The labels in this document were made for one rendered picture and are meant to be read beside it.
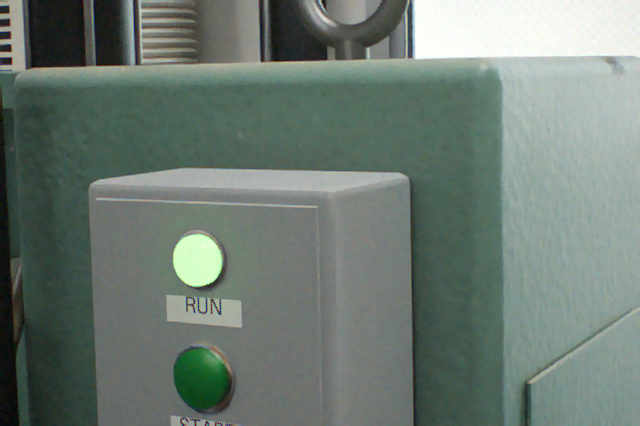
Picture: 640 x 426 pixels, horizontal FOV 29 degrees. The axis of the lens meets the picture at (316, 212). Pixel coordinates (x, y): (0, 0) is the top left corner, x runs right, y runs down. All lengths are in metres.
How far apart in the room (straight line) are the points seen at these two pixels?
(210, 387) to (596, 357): 0.20
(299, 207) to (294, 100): 0.08
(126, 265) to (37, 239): 0.11
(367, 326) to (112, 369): 0.09
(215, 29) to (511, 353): 1.89
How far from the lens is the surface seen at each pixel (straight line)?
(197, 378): 0.42
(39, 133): 0.54
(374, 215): 0.42
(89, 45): 0.63
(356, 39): 0.57
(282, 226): 0.40
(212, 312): 0.42
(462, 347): 0.45
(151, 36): 2.19
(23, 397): 0.62
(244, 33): 2.27
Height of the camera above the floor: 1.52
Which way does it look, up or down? 7 degrees down
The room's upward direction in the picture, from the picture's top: 1 degrees counter-clockwise
